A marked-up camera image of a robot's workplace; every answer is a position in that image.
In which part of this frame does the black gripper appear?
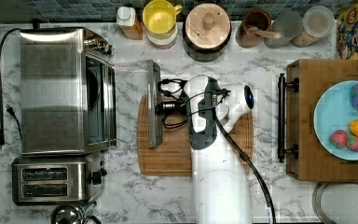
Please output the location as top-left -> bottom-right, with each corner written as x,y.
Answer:
156,101 -> 182,112

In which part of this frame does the glass oven door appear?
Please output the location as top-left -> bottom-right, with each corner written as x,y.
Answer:
115,59 -> 164,149

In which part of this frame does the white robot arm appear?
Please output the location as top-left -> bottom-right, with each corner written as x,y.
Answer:
157,75 -> 277,224

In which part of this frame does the stainless steel toaster oven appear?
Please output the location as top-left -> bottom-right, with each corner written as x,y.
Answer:
21,27 -> 117,156

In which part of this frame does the wooden cutting board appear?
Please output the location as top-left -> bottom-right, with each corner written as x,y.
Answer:
137,95 -> 254,176

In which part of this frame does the wooden lidded canister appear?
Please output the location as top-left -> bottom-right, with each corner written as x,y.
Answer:
183,3 -> 231,62

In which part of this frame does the yellow mug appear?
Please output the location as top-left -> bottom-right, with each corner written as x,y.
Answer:
143,0 -> 183,39

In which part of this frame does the white-capped bottle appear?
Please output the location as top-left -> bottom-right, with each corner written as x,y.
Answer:
117,7 -> 143,40

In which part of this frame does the brown wooden utensil cup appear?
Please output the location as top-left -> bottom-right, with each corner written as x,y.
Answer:
235,9 -> 282,49

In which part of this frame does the silver two-slot toaster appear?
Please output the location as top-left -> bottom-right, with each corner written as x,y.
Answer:
11,152 -> 107,206

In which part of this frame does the steel kettle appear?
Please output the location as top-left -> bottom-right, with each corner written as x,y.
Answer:
50,201 -> 102,224

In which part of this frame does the grey lidded glass jar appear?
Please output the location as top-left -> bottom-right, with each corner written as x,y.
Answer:
264,10 -> 303,49

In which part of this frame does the wooden serving tray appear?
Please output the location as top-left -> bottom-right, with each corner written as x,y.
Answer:
278,59 -> 358,182

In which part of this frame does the light blue plate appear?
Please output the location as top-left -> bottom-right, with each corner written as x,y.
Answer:
313,80 -> 358,161

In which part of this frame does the steel sink rim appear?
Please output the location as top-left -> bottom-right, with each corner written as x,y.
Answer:
312,182 -> 358,224

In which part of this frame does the clear lidded glass jar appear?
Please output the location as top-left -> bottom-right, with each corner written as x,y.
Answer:
291,6 -> 335,48

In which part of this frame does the left red strawberry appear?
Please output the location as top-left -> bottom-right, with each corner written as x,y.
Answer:
329,130 -> 348,148

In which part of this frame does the red strawberry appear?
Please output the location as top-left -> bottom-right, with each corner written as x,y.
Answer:
346,135 -> 358,152
329,130 -> 348,148

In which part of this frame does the right red strawberry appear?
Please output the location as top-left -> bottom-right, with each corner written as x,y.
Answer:
346,135 -> 358,152

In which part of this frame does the colourful cereal box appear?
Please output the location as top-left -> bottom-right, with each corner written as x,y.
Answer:
335,0 -> 358,61

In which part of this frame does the black power cord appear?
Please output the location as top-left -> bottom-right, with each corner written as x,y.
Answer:
0,19 -> 41,151

